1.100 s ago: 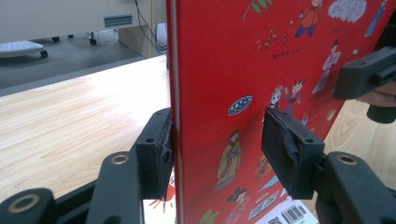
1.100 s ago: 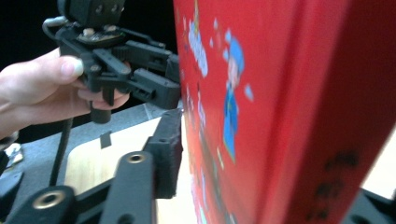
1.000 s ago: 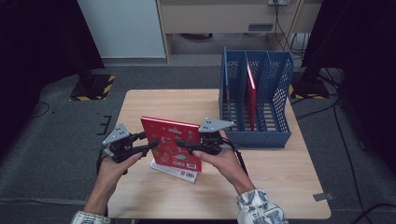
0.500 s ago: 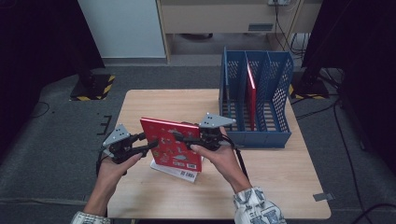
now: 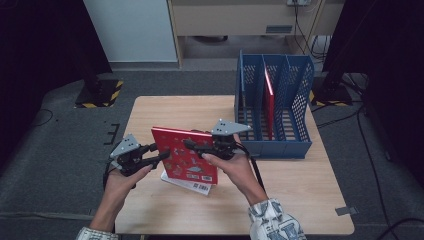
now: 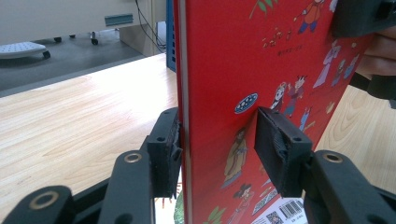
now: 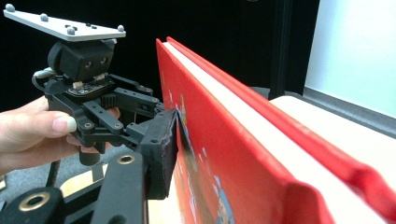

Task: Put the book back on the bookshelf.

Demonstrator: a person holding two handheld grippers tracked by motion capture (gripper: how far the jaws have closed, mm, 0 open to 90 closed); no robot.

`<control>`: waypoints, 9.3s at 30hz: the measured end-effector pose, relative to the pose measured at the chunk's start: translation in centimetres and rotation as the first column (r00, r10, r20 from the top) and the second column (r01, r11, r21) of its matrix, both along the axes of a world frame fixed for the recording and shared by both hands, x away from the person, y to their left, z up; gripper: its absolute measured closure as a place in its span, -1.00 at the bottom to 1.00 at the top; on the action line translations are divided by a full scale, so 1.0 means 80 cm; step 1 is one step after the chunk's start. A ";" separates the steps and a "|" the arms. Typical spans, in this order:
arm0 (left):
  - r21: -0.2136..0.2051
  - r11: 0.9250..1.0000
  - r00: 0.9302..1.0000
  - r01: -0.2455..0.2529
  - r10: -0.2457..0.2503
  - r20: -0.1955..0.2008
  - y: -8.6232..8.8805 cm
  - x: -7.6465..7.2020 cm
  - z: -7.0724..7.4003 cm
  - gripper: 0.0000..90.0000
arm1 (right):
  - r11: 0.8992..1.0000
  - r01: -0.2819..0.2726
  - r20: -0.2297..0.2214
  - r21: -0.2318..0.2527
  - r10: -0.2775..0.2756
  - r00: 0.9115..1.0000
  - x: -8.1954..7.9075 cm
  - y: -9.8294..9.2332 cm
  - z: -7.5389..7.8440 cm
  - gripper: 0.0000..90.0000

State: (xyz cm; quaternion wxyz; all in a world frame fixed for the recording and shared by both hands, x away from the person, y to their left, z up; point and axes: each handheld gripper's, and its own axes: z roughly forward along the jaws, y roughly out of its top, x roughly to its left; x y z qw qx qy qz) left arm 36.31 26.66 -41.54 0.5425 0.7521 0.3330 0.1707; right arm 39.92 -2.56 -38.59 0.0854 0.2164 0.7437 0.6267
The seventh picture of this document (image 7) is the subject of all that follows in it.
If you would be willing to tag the red hardcover book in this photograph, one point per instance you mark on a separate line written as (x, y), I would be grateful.
(236, 155)

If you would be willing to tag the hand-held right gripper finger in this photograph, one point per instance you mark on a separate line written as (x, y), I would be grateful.
(160, 161)

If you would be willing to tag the white panel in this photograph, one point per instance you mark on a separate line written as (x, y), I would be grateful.
(355, 46)

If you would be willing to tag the black stand post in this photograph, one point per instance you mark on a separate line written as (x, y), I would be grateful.
(281, 46)

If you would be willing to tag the black curtain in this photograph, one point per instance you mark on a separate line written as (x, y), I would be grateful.
(202, 21)

